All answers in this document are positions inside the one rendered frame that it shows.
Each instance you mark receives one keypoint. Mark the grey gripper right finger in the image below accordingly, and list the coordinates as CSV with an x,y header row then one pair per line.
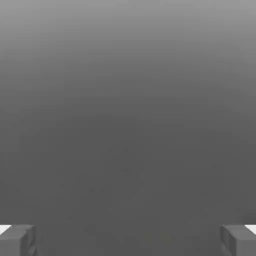
x,y
240,241

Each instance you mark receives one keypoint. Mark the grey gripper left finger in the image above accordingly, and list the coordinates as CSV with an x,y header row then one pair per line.
x,y
16,241

